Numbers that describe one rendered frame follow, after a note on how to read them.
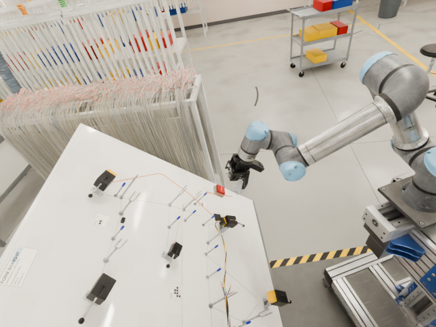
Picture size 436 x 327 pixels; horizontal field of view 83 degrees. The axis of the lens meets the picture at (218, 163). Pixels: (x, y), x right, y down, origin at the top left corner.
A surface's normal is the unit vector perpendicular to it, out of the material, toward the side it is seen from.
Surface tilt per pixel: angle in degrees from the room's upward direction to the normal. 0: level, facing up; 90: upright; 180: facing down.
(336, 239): 0
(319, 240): 0
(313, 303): 0
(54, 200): 47
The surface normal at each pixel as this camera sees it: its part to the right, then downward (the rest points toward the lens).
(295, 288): -0.17, -0.72
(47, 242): 0.60, -0.62
